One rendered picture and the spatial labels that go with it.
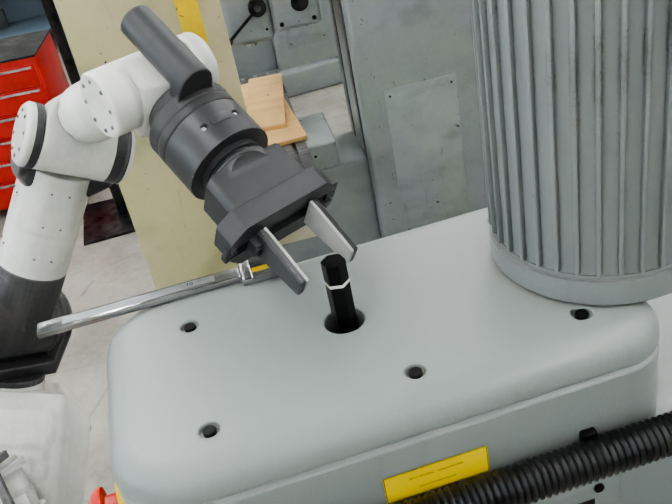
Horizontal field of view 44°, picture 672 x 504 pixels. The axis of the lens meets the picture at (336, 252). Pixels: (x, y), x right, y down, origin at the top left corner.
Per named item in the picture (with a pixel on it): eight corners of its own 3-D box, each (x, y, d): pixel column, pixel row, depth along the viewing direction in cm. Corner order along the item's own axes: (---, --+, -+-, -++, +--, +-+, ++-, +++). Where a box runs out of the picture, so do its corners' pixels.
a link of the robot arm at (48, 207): (119, 105, 110) (75, 254, 117) (17, 81, 103) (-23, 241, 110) (141, 137, 101) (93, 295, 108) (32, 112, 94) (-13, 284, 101)
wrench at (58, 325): (37, 346, 79) (34, 339, 79) (40, 323, 82) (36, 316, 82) (284, 275, 82) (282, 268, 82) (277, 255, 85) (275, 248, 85)
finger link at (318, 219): (353, 248, 72) (308, 199, 74) (345, 267, 75) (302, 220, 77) (366, 239, 73) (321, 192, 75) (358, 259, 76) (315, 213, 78)
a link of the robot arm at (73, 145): (171, 79, 92) (113, 105, 108) (79, 54, 87) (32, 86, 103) (159, 173, 91) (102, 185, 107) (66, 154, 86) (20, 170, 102)
